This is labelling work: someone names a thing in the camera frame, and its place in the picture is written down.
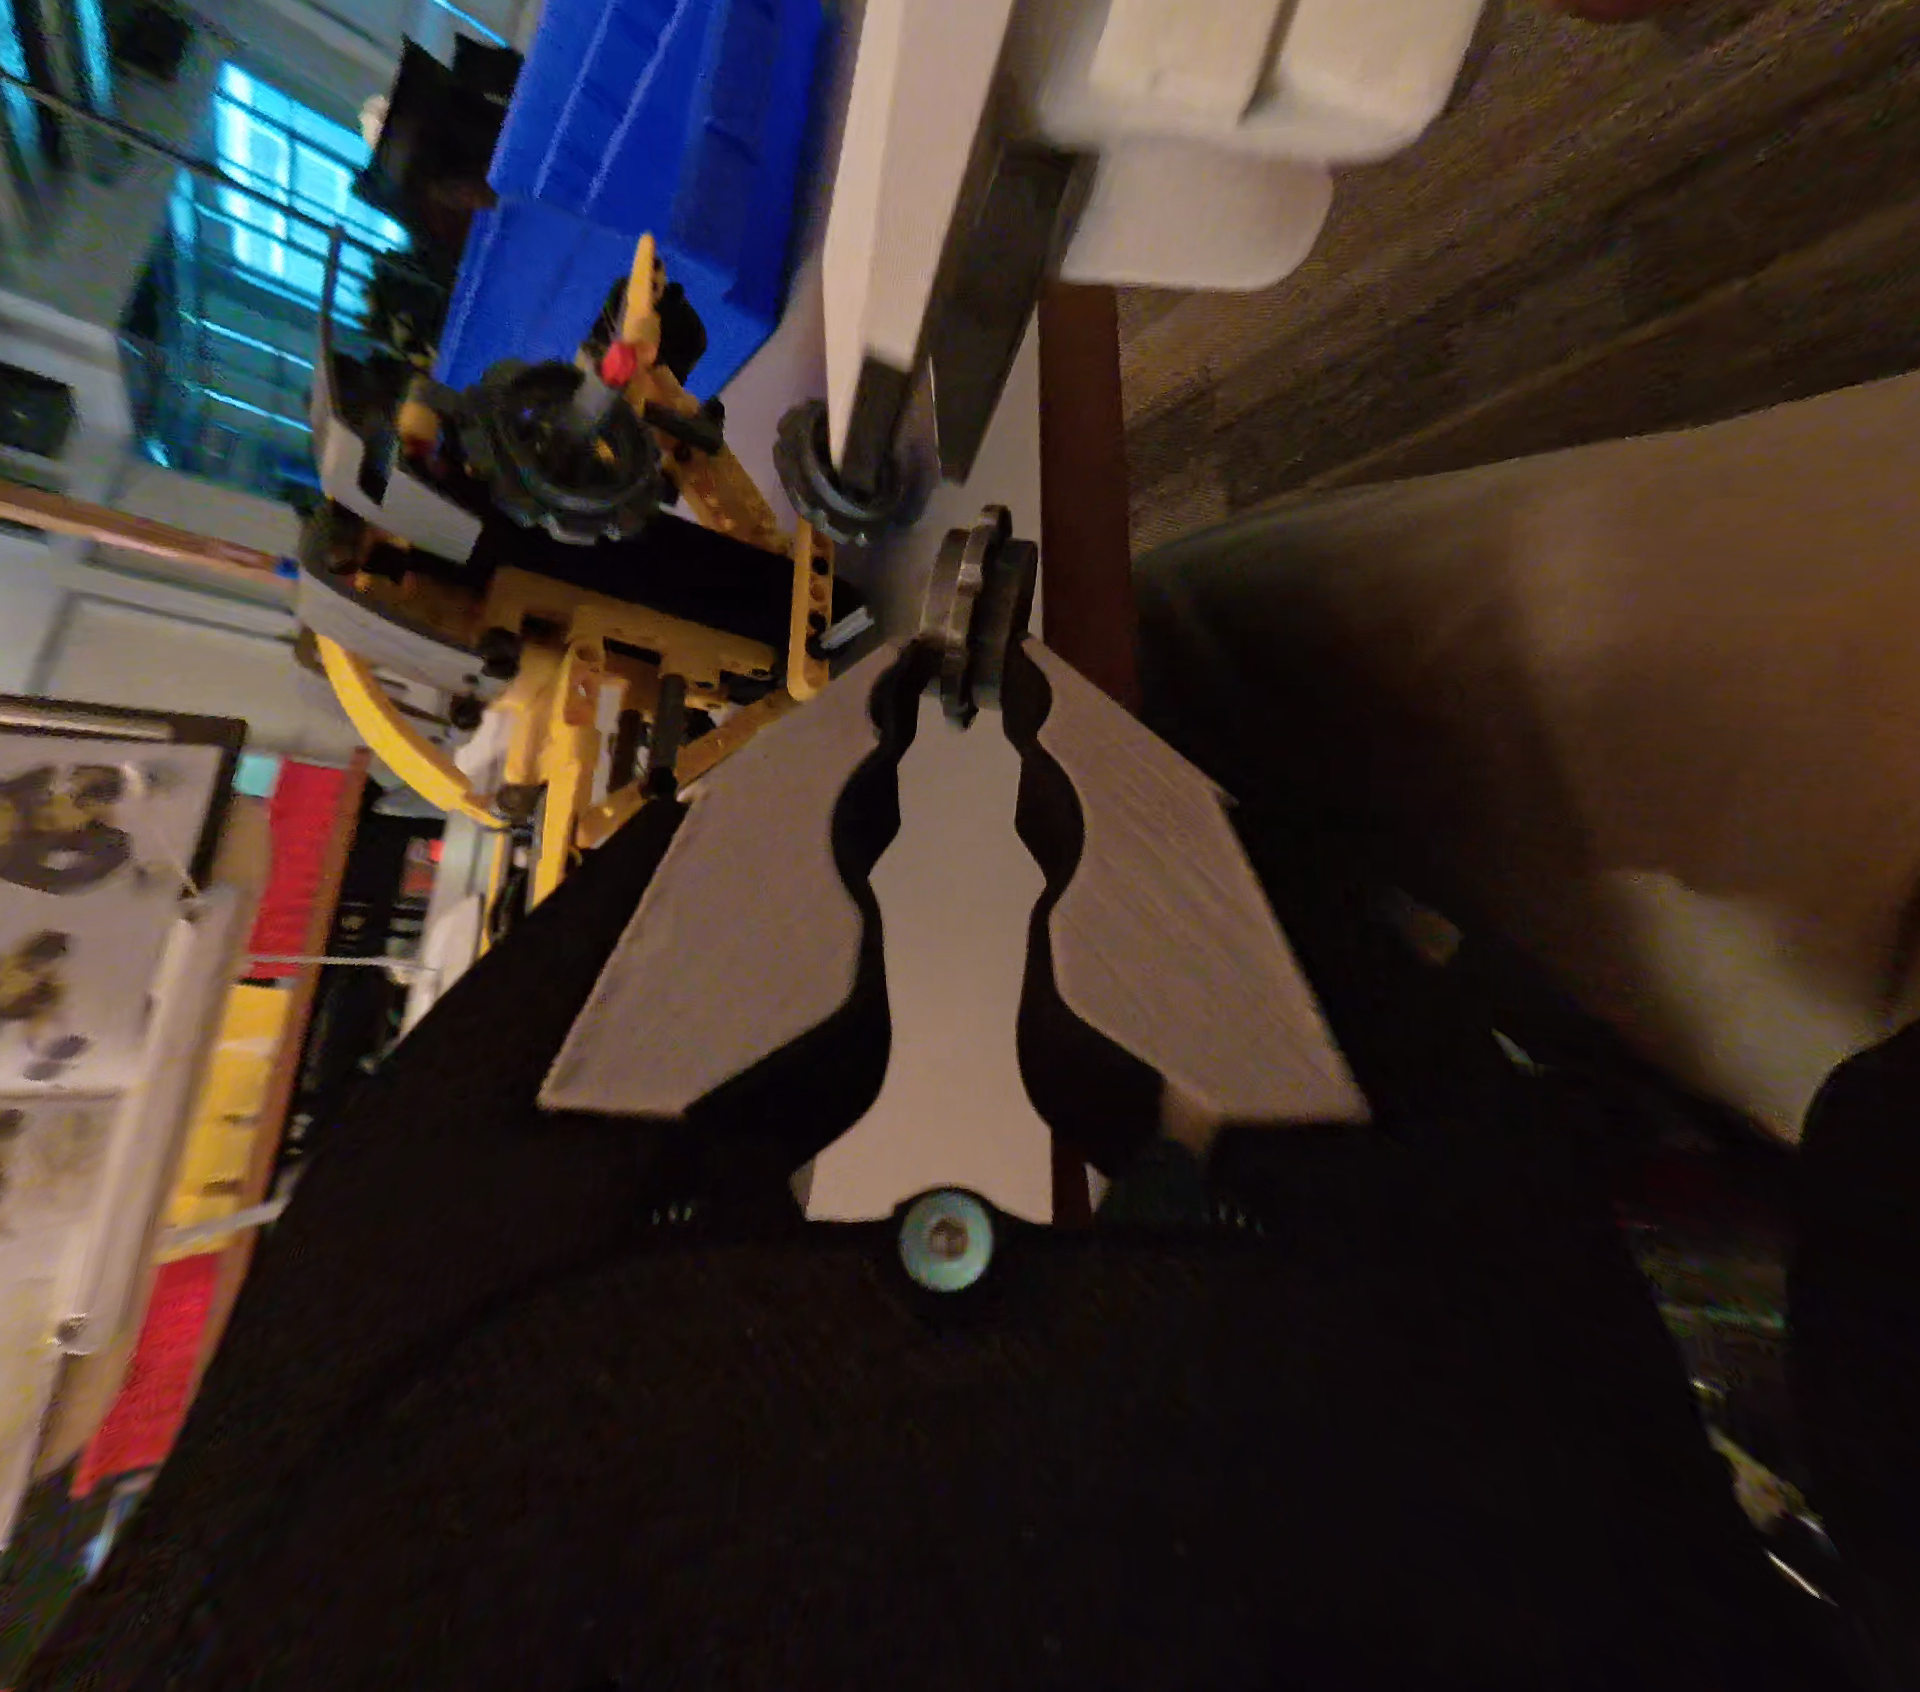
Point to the red storage bin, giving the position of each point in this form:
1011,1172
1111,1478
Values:
301,853
150,1376

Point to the yellow grey toy brick vehicle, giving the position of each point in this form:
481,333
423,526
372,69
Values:
525,604

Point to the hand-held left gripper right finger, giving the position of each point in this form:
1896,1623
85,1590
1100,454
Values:
1184,942

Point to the blue plastic bin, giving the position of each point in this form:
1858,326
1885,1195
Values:
645,72

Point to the dark grey toy wheel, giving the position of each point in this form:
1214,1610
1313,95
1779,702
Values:
974,612
818,476

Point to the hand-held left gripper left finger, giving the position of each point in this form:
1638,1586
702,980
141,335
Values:
721,942

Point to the white printed box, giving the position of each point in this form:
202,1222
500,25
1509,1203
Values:
90,1017

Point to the person's beige pants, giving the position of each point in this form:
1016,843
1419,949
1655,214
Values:
1500,673

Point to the yellow storage bin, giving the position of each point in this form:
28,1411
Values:
241,1092

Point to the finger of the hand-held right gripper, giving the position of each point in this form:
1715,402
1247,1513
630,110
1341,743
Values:
990,342
938,72

